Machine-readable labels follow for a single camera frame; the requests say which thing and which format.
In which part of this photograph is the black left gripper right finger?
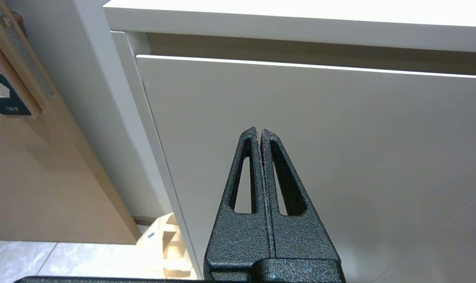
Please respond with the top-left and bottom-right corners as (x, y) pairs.
(261, 129), (340, 259)

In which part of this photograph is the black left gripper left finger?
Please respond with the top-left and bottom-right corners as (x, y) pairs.
(204, 127), (271, 281)

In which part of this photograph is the light wooden stand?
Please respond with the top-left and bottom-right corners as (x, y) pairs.
(136, 212), (196, 279)

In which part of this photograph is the white cabinet door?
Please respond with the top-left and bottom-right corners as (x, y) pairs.
(136, 55), (476, 283)

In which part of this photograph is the brown wooden door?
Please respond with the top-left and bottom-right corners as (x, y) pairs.
(0, 0), (142, 245)

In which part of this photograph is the white cabinet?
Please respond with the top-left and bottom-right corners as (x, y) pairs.
(103, 0), (476, 283)

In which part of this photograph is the dark blue door sign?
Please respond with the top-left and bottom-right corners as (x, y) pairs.
(0, 65), (33, 117)

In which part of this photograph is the metal door lock plate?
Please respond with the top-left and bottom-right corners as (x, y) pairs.
(0, 0), (56, 101)

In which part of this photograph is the brown door knob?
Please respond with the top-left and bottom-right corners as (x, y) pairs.
(10, 11), (27, 37)

